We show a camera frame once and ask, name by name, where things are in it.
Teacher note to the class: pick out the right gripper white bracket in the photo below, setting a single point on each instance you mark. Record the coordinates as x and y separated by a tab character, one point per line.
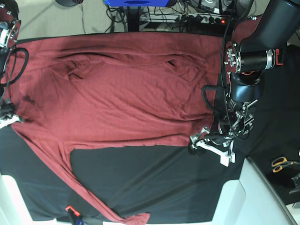
8	116

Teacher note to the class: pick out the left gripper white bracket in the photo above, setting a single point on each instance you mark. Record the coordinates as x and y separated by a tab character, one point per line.
220	143

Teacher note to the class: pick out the dark red long-sleeve shirt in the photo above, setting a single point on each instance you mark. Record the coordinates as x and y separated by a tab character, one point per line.
112	90

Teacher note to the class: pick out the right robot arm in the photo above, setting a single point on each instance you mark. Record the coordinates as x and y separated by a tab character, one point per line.
9	30

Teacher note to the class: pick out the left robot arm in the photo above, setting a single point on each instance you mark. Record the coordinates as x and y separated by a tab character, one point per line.
241	68

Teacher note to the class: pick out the black table cloth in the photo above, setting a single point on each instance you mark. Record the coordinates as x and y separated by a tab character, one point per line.
164	181

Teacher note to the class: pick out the white foam block right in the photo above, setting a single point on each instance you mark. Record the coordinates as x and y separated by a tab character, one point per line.
251	200

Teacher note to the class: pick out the blue and orange clamp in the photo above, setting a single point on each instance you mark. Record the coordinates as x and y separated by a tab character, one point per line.
74	216

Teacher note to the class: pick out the red and black clamp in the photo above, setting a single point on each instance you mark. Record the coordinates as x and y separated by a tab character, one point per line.
279	56

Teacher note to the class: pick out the white power strip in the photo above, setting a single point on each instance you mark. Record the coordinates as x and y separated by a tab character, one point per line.
205	18

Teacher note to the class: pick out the blue plastic bin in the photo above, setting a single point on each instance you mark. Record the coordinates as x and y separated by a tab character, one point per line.
140	3

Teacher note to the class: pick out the yellow handled scissors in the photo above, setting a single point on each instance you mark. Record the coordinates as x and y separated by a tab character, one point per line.
282	162

